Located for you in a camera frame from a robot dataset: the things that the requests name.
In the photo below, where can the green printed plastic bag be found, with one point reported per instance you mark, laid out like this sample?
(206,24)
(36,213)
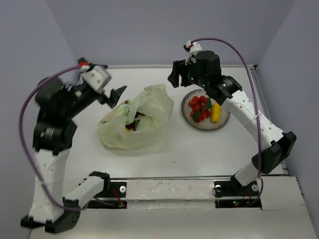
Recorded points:
(157,107)

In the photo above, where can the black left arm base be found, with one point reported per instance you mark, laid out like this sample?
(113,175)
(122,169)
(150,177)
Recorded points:
(114,198)

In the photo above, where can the dark red fake cherries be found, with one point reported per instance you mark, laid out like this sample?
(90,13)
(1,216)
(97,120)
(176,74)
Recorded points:
(133,126)

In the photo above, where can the speckled grey round plate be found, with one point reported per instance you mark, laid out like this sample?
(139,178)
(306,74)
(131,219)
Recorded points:
(205,125)

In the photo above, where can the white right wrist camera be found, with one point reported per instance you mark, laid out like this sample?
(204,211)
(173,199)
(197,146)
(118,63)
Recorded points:
(192,48)

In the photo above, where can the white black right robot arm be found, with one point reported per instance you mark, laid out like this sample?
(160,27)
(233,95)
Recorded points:
(274,145)

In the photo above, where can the yellow fake fruit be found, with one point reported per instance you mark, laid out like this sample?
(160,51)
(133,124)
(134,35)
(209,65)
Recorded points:
(215,113)

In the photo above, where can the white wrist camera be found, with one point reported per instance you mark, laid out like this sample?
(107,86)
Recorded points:
(97,78)
(192,48)

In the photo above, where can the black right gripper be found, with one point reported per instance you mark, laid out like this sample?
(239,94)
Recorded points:
(181,67)

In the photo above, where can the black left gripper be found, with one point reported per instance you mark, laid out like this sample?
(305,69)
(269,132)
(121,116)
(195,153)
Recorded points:
(113,100)

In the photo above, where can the red fake fruit bunch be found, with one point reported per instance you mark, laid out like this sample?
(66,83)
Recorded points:
(200,108)

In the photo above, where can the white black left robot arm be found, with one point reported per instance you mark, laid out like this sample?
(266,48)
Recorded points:
(53,135)

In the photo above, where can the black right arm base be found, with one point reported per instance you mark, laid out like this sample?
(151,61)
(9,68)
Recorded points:
(227,197)

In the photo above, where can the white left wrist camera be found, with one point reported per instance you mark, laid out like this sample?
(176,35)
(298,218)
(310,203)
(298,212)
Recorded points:
(97,78)

